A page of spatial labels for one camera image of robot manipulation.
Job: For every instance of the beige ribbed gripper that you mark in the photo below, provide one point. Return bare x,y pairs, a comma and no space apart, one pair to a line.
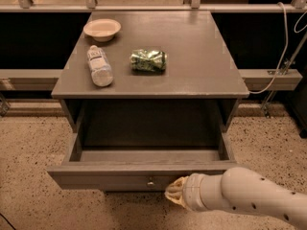
191,191

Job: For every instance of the grey top drawer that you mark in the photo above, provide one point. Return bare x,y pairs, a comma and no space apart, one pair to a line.
119,145

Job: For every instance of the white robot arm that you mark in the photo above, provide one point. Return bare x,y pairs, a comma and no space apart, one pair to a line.
239,191

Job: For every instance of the grey wooden nightstand cabinet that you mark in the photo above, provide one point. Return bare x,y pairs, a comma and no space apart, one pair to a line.
198,66

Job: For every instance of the clear plastic water bottle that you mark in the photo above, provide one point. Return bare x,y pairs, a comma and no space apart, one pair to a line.
100,69

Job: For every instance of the white shallow bowl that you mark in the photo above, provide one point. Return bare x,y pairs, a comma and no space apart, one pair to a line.
102,30

